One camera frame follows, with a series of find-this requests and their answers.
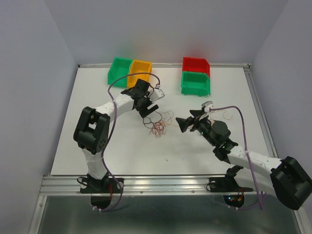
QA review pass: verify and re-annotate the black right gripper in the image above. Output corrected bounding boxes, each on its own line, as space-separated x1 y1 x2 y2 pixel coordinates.
175 109 216 146

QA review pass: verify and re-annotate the brown thin wire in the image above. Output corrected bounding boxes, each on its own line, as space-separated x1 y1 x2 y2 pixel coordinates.
142 114 163 129

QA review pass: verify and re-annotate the green plastic bin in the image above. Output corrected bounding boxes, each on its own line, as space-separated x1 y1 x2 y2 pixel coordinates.
107 57 133 85
181 71 211 97

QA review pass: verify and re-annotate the red plastic bin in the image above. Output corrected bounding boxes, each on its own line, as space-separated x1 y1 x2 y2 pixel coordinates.
182 57 210 77

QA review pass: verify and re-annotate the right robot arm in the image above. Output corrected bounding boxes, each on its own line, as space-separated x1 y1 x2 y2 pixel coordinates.
176 110 312 210

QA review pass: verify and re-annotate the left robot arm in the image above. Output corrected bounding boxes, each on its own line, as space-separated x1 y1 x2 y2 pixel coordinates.
73 79 164 192

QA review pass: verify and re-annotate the yellow plastic bin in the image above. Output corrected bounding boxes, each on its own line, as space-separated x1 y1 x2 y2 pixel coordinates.
127 59 152 88

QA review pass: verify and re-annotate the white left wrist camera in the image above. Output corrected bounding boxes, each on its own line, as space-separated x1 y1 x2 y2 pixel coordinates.
149 84 165 103

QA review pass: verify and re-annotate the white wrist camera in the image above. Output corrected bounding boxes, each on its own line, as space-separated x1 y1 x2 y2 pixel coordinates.
201 101 214 114
149 84 165 103

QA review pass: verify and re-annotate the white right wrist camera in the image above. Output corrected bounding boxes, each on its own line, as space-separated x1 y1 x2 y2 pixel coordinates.
201 101 214 114

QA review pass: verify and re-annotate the aluminium front rail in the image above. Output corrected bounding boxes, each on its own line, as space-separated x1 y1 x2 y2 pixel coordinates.
39 173 300 196

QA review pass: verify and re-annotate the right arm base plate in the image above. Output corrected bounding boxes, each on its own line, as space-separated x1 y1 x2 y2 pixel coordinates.
206 176 254 193

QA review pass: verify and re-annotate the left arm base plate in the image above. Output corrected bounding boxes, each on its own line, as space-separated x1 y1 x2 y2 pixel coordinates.
77 176 124 194

